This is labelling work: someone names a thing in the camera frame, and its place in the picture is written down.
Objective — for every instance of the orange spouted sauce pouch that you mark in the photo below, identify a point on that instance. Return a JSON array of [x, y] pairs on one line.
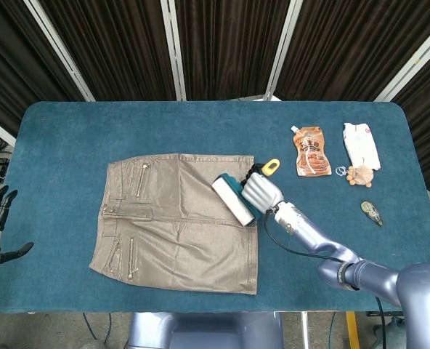
[[311, 152]]

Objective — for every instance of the blue-grey robot torso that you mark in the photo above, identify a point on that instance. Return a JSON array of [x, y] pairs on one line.
[[207, 331]]

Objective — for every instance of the dark pleated screen panel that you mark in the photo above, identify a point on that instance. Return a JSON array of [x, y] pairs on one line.
[[429, 109], [229, 47], [345, 47], [11, 54], [109, 47]]

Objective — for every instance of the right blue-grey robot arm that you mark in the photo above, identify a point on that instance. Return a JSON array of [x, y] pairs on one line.
[[382, 278]]

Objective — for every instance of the brown shiny skirt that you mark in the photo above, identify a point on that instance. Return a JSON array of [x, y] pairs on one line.
[[182, 254]]

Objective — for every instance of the white crumpled plastic packet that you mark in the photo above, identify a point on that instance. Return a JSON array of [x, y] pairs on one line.
[[360, 145]]

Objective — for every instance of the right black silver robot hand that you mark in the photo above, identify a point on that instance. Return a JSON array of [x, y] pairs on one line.
[[262, 192]]

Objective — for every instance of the clear green correction tape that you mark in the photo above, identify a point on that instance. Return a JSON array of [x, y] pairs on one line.
[[372, 212]]

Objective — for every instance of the blue carpet table cover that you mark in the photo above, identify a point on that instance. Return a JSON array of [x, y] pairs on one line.
[[73, 127]]

